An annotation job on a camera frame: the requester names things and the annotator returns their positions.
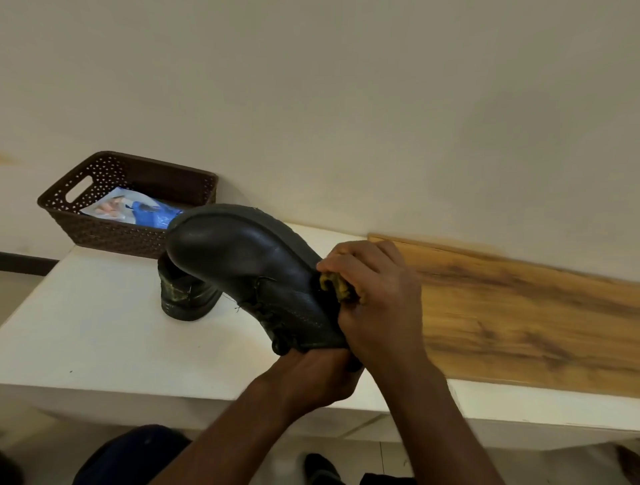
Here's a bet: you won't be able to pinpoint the person's left hand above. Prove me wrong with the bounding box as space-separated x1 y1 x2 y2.
255 347 365 426

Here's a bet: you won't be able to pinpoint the person's right hand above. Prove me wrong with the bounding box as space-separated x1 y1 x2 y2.
316 239 431 373

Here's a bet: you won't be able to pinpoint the yellow checked cloth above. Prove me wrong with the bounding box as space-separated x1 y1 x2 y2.
319 271 366 306

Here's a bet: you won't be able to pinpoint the black leather shoe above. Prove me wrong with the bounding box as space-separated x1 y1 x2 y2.
157 249 223 322
165 203 363 373

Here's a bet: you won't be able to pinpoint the person's left forearm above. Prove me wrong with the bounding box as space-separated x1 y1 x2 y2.
149 377 296 485

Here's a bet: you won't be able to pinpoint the person's right forearm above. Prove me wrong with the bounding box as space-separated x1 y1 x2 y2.
372 357 506 485

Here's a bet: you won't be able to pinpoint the person's black worn shoe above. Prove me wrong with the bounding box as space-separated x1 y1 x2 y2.
303 452 346 485

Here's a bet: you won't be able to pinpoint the person's dark trousers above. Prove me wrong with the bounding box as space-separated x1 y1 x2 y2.
72 424 419 485

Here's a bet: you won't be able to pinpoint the wooden board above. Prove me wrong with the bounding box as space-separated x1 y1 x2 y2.
367 233 640 400

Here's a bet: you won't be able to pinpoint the blue and white plastic packet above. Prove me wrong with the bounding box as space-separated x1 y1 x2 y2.
79 187 185 231

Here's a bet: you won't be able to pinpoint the brown perforated plastic basket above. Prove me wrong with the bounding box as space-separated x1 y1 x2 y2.
37 151 219 260

